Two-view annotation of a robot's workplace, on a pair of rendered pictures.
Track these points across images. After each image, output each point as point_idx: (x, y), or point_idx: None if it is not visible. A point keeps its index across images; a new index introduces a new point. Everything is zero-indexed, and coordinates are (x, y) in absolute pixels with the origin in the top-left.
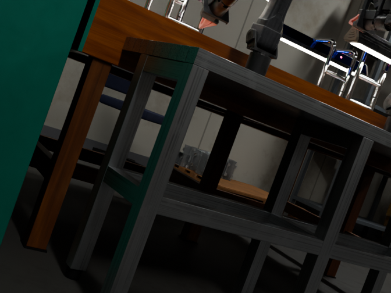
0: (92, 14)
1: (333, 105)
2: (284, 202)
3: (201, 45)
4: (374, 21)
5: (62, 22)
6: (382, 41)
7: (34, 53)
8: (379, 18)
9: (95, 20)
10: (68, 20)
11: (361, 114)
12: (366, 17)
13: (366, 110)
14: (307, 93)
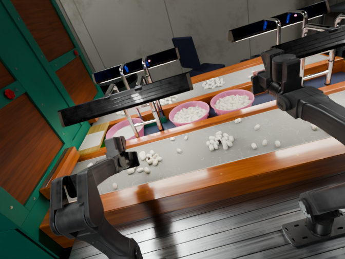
0: (44, 247)
1: (253, 182)
2: None
3: (119, 214)
4: (269, 92)
5: (38, 255)
6: (311, 40)
7: None
8: (272, 91)
9: (54, 237)
10: (38, 253)
11: (288, 172)
12: (261, 85)
13: (293, 167)
14: (223, 189)
